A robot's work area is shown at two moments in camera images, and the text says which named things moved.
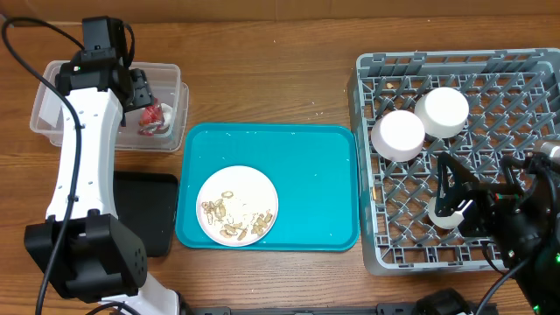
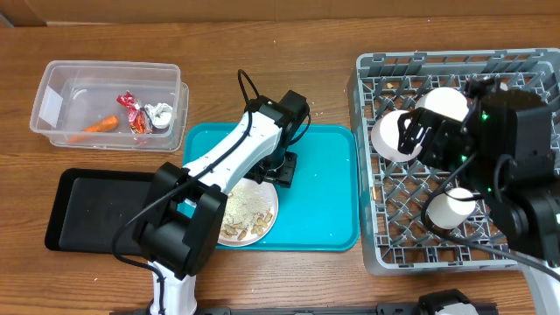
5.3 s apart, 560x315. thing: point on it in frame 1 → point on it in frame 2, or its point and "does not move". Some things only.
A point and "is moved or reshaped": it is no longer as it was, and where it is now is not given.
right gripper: x=474 y=208 → x=430 y=135
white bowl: x=443 y=112 does not move
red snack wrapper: x=150 y=120 is moved or reshaped
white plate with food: x=238 y=206 does not move
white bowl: x=398 y=136 does not move
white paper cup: x=450 y=221 does not move
